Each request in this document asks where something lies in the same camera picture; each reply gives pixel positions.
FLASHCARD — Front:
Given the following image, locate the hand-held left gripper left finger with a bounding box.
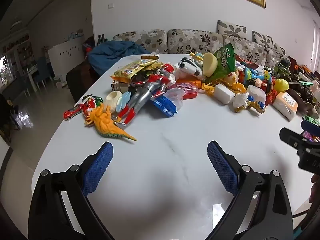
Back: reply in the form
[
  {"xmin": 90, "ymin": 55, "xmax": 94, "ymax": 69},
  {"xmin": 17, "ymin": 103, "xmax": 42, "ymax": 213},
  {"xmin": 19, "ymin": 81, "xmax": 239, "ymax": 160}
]
[{"xmin": 28, "ymin": 141, "xmax": 114, "ymax": 240}]

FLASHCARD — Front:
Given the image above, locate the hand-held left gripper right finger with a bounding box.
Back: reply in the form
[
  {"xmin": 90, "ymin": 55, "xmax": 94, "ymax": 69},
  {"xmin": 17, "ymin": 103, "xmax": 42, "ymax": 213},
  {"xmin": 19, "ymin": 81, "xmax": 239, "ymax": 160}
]
[{"xmin": 207, "ymin": 140, "xmax": 293, "ymax": 240}]

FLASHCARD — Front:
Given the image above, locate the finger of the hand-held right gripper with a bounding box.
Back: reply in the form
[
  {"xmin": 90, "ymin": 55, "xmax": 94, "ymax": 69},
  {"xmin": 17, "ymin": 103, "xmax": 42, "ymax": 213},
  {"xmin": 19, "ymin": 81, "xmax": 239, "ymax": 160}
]
[
  {"xmin": 301, "ymin": 120, "xmax": 320, "ymax": 134},
  {"xmin": 279, "ymin": 127, "xmax": 320, "ymax": 155}
]

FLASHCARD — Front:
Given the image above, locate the white toy pistol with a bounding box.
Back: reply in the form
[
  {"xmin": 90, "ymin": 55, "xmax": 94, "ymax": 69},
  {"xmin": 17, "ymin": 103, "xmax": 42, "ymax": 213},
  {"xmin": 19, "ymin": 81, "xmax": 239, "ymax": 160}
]
[{"xmin": 178, "ymin": 58, "xmax": 203, "ymax": 77}]

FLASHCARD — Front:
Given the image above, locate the person's right hand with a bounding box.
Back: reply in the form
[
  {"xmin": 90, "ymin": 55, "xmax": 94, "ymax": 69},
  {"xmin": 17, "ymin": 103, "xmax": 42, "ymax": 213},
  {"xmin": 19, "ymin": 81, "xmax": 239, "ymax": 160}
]
[{"xmin": 310, "ymin": 172, "xmax": 320, "ymax": 205}]

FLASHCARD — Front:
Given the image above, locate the green candy wrapper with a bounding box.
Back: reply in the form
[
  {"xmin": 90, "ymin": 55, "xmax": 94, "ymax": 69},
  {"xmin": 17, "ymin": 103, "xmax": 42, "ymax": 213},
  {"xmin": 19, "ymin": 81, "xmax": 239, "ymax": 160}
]
[{"xmin": 302, "ymin": 115, "xmax": 320, "ymax": 126}]

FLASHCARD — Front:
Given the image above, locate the brown toy dinosaur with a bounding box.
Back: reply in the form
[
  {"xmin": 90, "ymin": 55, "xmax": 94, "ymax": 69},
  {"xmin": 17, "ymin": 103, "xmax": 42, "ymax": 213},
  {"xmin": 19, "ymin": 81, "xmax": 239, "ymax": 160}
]
[{"xmin": 287, "ymin": 82, "xmax": 316, "ymax": 117}]

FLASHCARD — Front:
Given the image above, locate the white orange packet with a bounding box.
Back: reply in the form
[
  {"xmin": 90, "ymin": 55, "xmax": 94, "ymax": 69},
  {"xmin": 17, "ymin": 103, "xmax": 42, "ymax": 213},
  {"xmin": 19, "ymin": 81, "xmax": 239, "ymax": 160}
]
[{"xmin": 272, "ymin": 92, "xmax": 299, "ymax": 121}]

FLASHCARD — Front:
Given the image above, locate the orange toy dinosaur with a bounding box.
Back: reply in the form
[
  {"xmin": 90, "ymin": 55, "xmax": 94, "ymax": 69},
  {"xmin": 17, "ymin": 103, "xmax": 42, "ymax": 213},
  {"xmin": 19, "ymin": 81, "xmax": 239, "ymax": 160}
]
[{"xmin": 84, "ymin": 105, "xmax": 138, "ymax": 142}]

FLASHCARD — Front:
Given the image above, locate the yellow plastic egg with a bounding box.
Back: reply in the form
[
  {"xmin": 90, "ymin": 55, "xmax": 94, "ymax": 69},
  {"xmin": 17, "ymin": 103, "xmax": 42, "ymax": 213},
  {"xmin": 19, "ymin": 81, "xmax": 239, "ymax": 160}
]
[{"xmin": 273, "ymin": 78, "xmax": 290, "ymax": 92}]

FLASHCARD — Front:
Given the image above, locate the blue yellow toy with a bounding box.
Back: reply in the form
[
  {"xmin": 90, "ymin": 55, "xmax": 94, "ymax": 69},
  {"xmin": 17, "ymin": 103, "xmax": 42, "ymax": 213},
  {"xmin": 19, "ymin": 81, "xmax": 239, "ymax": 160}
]
[{"xmin": 246, "ymin": 100, "xmax": 267, "ymax": 116}]

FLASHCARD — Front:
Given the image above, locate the red toy car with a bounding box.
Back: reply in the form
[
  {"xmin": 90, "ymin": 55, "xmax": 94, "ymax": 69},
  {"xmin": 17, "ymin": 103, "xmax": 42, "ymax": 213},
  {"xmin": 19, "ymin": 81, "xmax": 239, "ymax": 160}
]
[{"xmin": 63, "ymin": 104, "xmax": 84, "ymax": 120}]

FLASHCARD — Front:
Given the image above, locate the red green toy dragon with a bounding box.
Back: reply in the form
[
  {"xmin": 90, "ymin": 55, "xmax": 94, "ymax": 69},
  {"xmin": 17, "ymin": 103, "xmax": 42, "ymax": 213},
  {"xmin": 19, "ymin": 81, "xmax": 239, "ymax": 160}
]
[{"xmin": 84, "ymin": 95, "xmax": 103, "ymax": 117}]

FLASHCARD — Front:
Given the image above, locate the white ridged container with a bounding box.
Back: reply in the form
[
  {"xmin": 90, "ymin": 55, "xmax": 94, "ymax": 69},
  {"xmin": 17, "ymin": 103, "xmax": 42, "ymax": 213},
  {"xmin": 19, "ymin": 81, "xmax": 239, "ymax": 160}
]
[{"xmin": 246, "ymin": 85, "xmax": 267, "ymax": 104}]

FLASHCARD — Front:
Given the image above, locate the green toy tank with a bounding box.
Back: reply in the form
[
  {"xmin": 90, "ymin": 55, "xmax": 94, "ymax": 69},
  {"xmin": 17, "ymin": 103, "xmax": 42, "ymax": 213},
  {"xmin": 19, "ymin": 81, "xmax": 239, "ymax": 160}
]
[{"xmin": 273, "ymin": 57, "xmax": 299, "ymax": 82}]

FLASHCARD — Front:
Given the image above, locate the white toy figurine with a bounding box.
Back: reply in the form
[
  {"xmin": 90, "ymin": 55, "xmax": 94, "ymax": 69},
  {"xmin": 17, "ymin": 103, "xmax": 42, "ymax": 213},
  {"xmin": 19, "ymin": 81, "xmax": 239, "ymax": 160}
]
[{"xmin": 232, "ymin": 92, "xmax": 251, "ymax": 113}]

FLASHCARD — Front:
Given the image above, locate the cream plastic cup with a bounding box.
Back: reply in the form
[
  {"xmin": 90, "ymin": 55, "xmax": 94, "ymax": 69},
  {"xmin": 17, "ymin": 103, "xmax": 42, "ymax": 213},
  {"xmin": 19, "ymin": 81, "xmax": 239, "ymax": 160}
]
[{"xmin": 104, "ymin": 91, "xmax": 123, "ymax": 113}]

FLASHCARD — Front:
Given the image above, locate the white foam block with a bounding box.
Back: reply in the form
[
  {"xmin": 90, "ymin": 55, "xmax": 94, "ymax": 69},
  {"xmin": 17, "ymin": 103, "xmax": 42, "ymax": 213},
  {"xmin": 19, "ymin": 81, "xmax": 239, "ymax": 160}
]
[{"xmin": 214, "ymin": 83, "xmax": 236, "ymax": 105}]

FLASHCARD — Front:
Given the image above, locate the pile of colourful toys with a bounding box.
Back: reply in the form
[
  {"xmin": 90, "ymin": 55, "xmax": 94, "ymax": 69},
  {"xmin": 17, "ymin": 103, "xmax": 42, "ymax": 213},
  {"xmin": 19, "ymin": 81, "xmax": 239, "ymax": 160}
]
[{"xmin": 235, "ymin": 55, "xmax": 278, "ymax": 105}]

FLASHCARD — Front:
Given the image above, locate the orange plastic toy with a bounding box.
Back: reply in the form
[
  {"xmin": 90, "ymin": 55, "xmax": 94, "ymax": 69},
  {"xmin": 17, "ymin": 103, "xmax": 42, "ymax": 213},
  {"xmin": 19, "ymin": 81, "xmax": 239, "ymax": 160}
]
[{"xmin": 201, "ymin": 79, "xmax": 247, "ymax": 97}]

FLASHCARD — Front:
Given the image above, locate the clear plastic container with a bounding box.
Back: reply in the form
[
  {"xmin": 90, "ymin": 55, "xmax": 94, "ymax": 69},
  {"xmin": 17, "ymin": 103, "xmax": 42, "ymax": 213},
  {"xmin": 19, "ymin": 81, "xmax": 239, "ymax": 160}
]
[{"xmin": 165, "ymin": 87, "xmax": 186, "ymax": 111}]

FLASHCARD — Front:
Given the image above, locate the small cardboard box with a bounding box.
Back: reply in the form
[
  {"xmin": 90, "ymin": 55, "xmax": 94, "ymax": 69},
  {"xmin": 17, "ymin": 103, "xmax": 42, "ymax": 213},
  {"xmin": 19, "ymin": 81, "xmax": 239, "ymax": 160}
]
[{"xmin": 111, "ymin": 79, "xmax": 129, "ymax": 93}]

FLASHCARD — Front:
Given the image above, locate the blue tissue pack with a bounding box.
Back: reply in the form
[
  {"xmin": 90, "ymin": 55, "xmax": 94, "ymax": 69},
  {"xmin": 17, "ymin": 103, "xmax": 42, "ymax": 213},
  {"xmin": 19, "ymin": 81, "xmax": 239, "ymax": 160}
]
[{"xmin": 150, "ymin": 94, "xmax": 177, "ymax": 118}]

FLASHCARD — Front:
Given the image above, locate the dark chair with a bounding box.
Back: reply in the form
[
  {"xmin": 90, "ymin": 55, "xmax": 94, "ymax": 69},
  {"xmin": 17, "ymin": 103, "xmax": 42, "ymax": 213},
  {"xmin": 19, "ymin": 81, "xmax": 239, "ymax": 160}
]
[{"xmin": 66, "ymin": 64, "xmax": 95, "ymax": 103}]

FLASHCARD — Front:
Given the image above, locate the red silver action figure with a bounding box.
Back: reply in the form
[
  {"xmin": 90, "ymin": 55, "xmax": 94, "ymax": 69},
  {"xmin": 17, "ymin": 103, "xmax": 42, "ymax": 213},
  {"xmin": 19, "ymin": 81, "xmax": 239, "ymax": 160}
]
[{"xmin": 114, "ymin": 64, "xmax": 176, "ymax": 130}]

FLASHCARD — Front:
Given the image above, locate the yellow snack packet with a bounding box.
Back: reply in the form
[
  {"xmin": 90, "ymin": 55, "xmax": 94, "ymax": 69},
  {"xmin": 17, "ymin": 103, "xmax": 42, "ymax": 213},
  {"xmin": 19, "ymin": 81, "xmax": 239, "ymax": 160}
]
[{"xmin": 111, "ymin": 55, "xmax": 161, "ymax": 83}]

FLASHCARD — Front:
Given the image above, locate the cream round sponge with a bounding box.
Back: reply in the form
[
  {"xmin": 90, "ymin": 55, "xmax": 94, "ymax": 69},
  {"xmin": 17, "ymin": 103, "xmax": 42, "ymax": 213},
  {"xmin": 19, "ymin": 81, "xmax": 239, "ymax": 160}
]
[{"xmin": 202, "ymin": 52, "xmax": 218, "ymax": 77}]

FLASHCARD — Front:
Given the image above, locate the green snack bag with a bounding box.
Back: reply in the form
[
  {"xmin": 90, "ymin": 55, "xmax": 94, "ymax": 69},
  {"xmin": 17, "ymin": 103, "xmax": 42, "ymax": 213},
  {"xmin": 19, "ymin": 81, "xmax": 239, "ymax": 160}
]
[{"xmin": 205, "ymin": 42, "xmax": 237, "ymax": 83}]

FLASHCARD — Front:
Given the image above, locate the blue chair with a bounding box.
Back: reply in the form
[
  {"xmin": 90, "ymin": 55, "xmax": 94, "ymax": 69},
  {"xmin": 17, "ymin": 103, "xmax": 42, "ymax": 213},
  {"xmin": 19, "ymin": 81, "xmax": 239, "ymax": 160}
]
[{"xmin": 33, "ymin": 56, "xmax": 54, "ymax": 91}]

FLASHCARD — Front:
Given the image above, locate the blue blanket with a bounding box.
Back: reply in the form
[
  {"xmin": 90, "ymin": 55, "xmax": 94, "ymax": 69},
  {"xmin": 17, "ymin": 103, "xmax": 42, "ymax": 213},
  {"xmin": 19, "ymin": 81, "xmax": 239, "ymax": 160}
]
[{"xmin": 86, "ymin": 41, "xmax": 151, "ymax": 77}]

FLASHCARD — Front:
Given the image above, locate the white cabinet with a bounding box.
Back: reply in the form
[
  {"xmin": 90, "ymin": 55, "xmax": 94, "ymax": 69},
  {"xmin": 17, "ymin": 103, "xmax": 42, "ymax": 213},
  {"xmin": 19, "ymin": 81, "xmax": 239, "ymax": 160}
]
[{"xmin": 47, "ymin": 36, "xmax": 87, "ymax": 73}]

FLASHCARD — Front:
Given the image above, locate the floral sofa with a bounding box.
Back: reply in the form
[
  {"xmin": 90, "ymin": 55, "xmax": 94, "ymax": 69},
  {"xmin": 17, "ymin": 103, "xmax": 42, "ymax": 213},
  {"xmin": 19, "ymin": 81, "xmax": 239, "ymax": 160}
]
[{"xmin": 112, "ymin": 20, "xmax": 287, "ymax": 68}]

